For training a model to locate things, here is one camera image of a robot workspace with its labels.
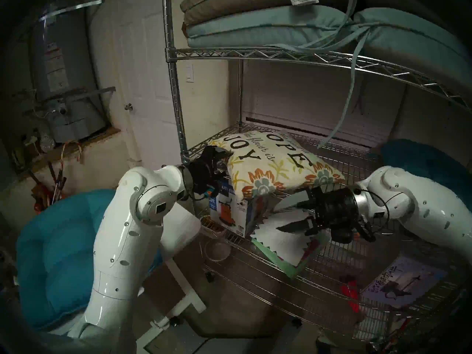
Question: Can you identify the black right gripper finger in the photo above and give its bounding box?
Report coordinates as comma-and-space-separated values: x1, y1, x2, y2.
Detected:
276, 216, 318, 235
274, 190, 314, 212

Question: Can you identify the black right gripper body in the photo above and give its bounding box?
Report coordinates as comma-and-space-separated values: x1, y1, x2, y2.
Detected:
307, 188, 357, 236

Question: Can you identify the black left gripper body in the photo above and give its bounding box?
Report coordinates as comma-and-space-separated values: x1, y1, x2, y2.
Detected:
189, 146, 222, 195

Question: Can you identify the floral HOPE JOY pillow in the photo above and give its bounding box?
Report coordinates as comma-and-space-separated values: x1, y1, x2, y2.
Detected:
218, 130, 347, 202

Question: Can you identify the green edged triangle print cushion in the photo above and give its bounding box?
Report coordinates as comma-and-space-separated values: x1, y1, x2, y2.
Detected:
251, 209, 330, 278

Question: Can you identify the dark teal plush cushion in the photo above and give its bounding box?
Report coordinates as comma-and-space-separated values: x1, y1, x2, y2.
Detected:
380, 139, 472, 210

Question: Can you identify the light blue seat cushion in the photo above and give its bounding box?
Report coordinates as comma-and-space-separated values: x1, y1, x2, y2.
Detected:
186, 5, 354, 49
317, 7, 472, 149

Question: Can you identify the teal tufted seat cushion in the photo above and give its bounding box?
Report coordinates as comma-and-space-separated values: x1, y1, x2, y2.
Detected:
15, 189, 163, 330

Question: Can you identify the utility pump cardboard box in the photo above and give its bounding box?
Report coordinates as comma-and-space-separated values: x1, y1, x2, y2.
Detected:
208, 176, 273, 239

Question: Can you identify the metal bowl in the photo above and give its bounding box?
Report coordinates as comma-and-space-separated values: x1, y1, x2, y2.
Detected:
205, 239, 232, 261

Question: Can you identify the small red item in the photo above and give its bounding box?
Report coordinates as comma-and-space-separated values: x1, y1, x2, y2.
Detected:
339, 276, 360, 313

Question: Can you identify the white panel door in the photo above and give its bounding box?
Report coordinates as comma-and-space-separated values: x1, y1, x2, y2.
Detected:
88, 0, 185, 169

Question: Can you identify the printed booklet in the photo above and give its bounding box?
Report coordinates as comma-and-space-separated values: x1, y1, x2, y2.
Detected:
363, 256, 448, 309

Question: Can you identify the grey water heater tank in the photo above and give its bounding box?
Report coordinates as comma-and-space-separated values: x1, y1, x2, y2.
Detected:
29, 0, 111, 143

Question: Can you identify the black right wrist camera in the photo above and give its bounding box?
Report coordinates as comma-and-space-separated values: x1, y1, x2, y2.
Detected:
328, 224, 356, 244

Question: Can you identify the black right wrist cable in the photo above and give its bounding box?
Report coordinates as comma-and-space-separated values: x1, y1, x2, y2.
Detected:
354, 189, 389, 243

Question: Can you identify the chrome wire shelf rack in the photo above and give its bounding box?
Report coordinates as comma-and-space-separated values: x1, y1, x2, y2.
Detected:
162, 0, 472, 352

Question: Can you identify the orange coiled wire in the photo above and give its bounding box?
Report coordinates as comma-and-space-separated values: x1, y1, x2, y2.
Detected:
61, 141, 83, 162

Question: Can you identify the red handled tool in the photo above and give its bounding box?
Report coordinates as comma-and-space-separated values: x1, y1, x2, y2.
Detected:
31, 163, 69, 214

